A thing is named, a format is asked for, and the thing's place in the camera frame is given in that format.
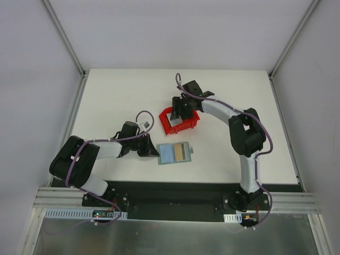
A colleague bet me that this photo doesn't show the red plastic bin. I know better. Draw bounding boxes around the red plastic bin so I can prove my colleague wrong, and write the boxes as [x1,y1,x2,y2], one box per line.
[158,107,200,135]

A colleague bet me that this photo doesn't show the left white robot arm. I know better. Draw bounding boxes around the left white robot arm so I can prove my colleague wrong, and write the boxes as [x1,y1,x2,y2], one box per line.
[49,121,159,207]

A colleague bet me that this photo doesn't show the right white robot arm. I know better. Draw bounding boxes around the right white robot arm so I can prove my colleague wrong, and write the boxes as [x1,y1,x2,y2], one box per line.
[170,77,267,210]

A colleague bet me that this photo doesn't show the stack of white cards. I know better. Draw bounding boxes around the stack of white cards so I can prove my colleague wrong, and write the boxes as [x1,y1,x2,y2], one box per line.
[169,118,183,127]

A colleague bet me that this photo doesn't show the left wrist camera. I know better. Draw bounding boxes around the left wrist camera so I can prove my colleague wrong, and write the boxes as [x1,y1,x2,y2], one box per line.
[138,121,150,132]

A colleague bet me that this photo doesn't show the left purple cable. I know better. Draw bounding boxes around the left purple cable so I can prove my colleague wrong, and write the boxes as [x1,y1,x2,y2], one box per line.
[42,110,156,236]

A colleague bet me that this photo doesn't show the purple cable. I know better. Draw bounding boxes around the purple cable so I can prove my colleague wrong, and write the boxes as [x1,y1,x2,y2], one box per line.
[42,110,156,236]
[175,73,274,234]

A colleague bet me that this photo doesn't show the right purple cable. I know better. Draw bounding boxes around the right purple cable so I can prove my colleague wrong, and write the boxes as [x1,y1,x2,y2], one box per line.
[175,73,274,234]

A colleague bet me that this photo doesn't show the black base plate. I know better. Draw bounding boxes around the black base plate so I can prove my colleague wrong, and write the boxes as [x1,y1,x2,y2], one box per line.
[82,180,276,221]

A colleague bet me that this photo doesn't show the left white cable duct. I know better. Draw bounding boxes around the left white cable duct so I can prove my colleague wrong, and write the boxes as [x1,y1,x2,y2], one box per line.
[45,209,128,220]

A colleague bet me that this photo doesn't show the white cable duct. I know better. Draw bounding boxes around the white cable duct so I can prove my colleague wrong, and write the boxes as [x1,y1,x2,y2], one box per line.
[223,213,242,224]
[45,209,128,220]

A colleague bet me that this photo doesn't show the right white cable duct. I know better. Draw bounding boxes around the right white cable duct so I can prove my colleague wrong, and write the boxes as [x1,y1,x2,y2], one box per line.
[223,213,242,224]

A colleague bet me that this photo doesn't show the left aluminium frame post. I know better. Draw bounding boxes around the left aluminium frame post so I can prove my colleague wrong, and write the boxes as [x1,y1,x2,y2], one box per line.
[40,0,86,78]

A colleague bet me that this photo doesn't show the aluminium frame post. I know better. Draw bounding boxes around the aluminium frame post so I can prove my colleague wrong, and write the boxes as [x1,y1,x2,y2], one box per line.
[40,0,86,78]
[268,0,322,80]

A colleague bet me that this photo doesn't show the right aluminium frame post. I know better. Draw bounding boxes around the right aluminium frame post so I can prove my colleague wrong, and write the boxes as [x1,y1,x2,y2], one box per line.
[268,0,322,80]

